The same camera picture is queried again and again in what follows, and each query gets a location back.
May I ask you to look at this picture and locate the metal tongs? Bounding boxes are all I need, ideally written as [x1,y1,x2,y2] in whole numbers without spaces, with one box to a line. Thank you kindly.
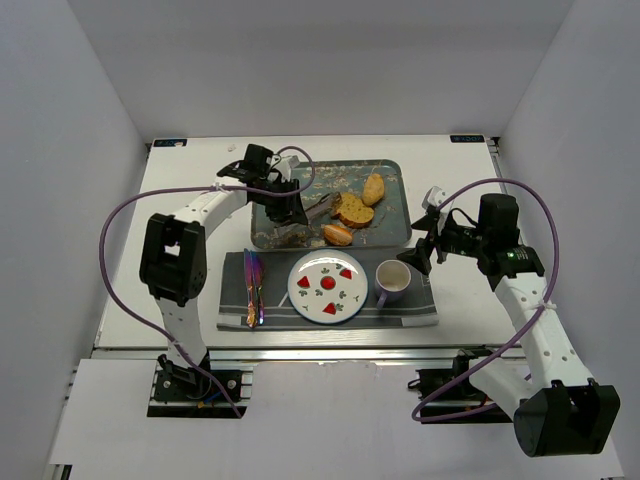
[274,192,340,238]

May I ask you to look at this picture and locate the sliced bread loaf piece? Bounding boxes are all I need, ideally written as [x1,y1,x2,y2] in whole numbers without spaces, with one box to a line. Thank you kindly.
[331,193,375,229]

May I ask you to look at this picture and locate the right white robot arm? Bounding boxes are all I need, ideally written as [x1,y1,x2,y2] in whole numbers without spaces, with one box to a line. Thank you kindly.
[398,187,620,457]

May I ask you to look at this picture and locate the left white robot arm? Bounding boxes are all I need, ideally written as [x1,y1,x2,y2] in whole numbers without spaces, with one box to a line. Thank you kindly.
[139,144,308,369]

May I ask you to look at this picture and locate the lavender mug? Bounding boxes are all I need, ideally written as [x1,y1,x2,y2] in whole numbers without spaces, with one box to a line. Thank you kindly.
[375,260,412,310]

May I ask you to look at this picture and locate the grey striped placemat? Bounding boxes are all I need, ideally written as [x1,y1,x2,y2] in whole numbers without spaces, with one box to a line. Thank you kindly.
[216,246,441,331]

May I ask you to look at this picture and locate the small round bun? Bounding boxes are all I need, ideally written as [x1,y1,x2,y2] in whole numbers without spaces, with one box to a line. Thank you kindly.
[323,224,353,246]

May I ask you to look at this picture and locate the croissant roll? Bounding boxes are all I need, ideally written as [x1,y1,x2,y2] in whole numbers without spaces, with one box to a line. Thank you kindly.
[361,173,385,207]

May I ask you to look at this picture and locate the floral teal tray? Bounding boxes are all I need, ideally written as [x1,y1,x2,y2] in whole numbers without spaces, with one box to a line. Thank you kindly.
[251,159,412,250]

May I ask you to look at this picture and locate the right blue table label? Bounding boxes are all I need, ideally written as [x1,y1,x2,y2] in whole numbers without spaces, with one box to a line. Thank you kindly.
[449,134,485,143]

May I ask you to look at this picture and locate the blue table label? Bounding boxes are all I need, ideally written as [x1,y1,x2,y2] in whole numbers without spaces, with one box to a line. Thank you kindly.
[449,134,485,143]
[152,138,187,148]

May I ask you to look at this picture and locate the white strawberry plate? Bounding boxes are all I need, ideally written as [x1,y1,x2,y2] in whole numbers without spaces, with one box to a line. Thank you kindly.
[287,249,369,325]

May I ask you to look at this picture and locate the iridescent knife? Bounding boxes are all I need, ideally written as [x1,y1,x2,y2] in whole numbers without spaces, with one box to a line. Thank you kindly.
[243,249,257,328]

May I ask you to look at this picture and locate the left blue table label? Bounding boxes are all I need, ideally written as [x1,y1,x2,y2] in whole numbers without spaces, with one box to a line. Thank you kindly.
[152,138,187,148]

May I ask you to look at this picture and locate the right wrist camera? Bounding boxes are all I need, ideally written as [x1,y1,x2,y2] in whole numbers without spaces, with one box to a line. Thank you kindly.
[422,186,447,211]

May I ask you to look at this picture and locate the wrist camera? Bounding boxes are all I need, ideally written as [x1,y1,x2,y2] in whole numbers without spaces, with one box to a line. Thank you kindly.
[422,186,447,211]
[269,155,300,181]

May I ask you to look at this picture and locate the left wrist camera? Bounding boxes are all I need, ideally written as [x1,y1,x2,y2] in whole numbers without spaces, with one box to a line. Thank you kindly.
[269,155,300,181]

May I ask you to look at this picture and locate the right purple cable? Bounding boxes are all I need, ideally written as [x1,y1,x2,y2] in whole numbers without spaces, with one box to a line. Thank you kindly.
[411,178,559,424]

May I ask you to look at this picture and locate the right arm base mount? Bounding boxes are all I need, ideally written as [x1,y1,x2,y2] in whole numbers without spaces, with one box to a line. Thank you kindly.
[407,345,511,424]

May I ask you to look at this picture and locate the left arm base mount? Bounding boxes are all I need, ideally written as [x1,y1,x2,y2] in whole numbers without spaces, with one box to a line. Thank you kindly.
[147,354,253,419]

